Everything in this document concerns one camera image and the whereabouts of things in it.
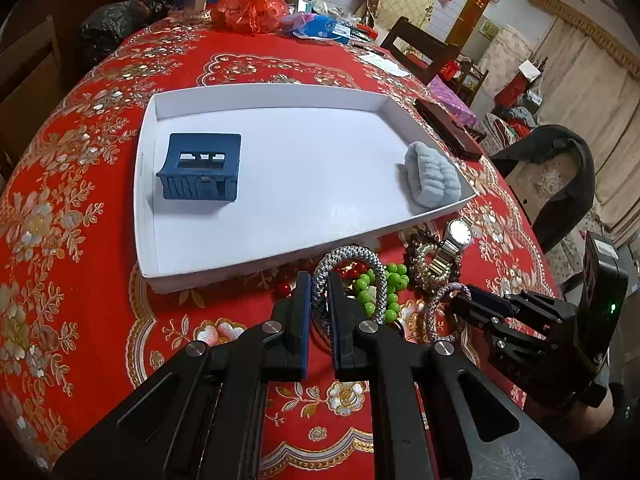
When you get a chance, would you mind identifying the floral cushioned chair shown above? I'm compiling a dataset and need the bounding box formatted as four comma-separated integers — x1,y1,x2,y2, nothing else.
505,152,571,221

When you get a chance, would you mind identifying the dark grey garment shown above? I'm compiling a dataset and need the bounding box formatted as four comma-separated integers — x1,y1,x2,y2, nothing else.
490,125,596,253

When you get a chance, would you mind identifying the floral furniture cover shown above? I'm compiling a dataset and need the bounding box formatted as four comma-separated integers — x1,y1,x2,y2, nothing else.
362,0,436,33

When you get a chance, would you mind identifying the blue hair claw clip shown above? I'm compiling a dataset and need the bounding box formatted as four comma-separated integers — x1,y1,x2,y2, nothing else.
156,132,243,204

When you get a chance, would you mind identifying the red plastic bag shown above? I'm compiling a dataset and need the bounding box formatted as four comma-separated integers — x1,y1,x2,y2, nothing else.
210,0,291,36

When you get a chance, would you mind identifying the green bead bracelet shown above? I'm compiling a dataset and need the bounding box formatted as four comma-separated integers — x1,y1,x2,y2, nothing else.
352,261,410,323

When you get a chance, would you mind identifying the red bead bracelet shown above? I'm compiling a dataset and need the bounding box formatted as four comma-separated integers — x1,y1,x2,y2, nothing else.
276,260,368,297

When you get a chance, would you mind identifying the black plastic bag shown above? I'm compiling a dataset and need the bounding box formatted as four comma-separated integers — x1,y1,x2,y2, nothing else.
80,0,173,66

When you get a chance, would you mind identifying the blue plastic packet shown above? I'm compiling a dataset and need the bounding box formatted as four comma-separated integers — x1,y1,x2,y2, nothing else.
285,12,351,43

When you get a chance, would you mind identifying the gold wrist watch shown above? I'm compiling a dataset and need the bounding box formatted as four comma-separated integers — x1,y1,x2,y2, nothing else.
429,218,473,281

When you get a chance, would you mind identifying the beige curtain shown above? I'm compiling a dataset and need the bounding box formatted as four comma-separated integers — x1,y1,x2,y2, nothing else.
530,0,640,241

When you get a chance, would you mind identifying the light blue fluffy scrunchie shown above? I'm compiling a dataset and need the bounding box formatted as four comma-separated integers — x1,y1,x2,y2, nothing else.
397,141,463,209

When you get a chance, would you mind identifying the person's right forearm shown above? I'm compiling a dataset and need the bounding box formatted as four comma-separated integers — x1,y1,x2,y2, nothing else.
575,385,616,436

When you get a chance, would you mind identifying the dark brown wallet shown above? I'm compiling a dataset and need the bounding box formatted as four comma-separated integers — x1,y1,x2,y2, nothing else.
415,98,483,162

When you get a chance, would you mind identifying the pinkish silver chain bracelet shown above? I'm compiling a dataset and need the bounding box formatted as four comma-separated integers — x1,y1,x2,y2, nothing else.
425,282,473,343

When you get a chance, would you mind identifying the dark wooden chair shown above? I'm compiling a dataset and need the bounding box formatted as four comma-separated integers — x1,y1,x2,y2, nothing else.
385,16,461,86

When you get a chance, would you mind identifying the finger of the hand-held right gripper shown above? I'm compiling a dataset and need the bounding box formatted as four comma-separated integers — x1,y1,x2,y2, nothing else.
450,296,503,335
466,284,522,315

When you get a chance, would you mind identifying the dark brown bead bracelet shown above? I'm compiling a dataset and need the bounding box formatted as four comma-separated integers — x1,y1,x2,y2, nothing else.
400,227,462,291

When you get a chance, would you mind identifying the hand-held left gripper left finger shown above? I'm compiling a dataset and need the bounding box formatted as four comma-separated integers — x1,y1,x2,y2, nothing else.
52,271,313,480

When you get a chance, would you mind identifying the white paper sheet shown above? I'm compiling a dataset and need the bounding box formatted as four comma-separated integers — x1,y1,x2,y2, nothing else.
357,52,408,78

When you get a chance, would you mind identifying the silver braided bracelet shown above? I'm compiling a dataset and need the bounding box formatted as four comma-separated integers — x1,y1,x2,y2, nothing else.
311,246,388,361

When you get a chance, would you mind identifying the purple cloth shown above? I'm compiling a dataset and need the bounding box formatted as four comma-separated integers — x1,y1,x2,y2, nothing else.
427,75,478,128

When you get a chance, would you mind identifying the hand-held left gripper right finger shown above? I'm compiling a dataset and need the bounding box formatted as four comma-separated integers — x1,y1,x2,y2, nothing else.
326,272,581,480

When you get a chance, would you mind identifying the white cardboard tray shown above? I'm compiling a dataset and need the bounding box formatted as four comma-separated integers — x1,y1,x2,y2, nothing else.
132,82,478,295

